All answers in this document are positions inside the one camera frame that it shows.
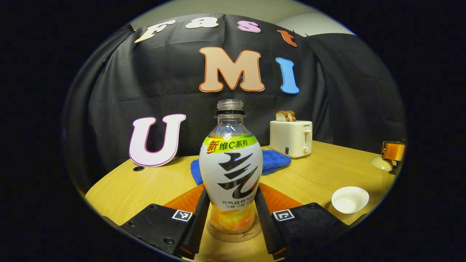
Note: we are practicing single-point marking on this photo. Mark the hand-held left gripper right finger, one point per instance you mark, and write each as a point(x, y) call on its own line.
point(265, 222)

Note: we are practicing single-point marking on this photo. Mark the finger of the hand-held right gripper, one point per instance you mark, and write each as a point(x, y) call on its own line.
point(395, 151)

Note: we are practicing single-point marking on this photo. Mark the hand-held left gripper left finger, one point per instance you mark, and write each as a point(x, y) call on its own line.
point(200, 222)

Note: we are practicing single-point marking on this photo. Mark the round cork coaster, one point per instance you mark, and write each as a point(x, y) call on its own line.
point(233, 236)

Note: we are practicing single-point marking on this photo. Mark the clear orange water bottle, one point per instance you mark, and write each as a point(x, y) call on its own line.
point(231, 163)

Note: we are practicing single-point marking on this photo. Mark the white ceramic teacup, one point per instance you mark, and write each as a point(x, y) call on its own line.
point(349, 200)

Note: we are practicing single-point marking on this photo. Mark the blue towel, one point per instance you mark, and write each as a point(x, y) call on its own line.
point(275, 162)

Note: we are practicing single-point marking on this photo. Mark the black backdrop cloth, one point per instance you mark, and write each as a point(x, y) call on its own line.
point(346, 91)

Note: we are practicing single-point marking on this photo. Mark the white toaster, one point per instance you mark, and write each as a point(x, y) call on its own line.
point(289, 140)

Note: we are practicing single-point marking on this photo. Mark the toast bread slice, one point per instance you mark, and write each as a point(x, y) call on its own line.
point(292, 116)
point(282, 116)

